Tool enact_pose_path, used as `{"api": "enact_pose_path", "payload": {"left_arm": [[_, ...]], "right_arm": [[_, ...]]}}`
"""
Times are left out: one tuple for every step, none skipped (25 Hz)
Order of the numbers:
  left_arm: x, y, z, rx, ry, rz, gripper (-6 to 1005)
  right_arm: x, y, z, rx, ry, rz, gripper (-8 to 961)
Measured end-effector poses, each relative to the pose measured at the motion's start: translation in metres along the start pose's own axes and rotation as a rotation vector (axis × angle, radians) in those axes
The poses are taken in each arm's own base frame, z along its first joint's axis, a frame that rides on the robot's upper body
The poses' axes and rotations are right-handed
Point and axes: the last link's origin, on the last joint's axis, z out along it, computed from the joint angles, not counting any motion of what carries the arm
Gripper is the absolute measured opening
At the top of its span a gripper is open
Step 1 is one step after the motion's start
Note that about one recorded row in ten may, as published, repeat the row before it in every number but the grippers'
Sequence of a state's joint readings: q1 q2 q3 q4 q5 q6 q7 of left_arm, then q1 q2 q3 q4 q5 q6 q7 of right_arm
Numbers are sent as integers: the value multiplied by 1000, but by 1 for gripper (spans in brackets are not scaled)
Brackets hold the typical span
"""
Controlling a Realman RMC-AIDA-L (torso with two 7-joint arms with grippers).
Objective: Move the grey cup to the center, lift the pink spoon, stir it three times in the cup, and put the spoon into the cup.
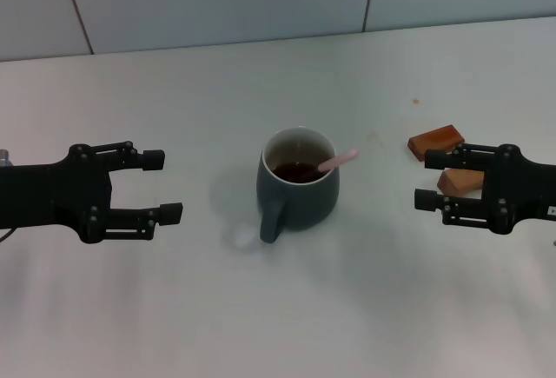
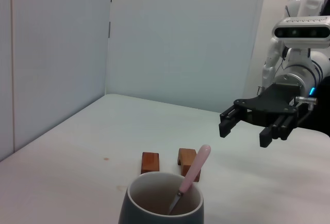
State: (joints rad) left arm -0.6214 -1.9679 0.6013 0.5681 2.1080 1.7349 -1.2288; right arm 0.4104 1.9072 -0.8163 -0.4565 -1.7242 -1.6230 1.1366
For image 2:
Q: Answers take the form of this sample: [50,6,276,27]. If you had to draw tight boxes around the light brown wooden block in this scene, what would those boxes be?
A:
[177,148,202,183]

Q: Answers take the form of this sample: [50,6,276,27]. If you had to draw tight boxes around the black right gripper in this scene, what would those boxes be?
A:
[219,82,302,148]

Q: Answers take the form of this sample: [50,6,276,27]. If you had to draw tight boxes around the reddish brown wooden block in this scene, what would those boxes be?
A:
[141,151,160,175]

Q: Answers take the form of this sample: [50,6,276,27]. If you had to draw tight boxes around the silver plug with black cable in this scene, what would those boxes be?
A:
[295,95,320,128]

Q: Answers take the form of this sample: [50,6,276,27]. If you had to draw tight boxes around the grey ceramic cup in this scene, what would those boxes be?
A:
[118,171,206,224]

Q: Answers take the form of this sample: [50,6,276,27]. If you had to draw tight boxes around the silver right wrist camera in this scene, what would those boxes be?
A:
[272,16,330,48]

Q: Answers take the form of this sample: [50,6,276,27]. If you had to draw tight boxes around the pink handled metal spoon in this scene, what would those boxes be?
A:
[169,144,212,216]

